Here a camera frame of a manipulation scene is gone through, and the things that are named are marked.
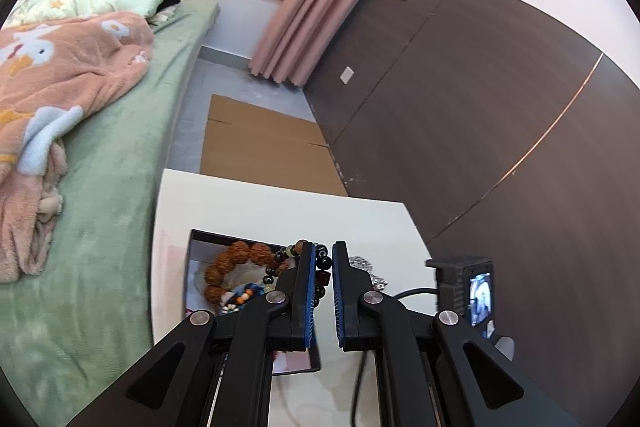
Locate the flattened brown cardboard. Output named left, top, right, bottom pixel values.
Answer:
left=200, top=95, right=347, bottom=196

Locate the black jewelry box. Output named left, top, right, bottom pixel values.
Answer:
left=182, top=230, right=331, bottom=375

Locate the green bed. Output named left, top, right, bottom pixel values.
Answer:
left=1, top=0, right=220, bottom=426

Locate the pink duck blanket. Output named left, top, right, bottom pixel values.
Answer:
left=1, top=12, right=154, bottom=284

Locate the black bead bracelet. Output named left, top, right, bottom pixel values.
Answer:
left=261, top=238, right=334, bottom=310

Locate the white wall socket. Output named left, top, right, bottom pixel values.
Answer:
left=340, top=66, right=354, bottom=84

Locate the silver chain blue pendant necklace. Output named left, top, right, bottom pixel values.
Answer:
left=348, top=255, right=388, bottom=292

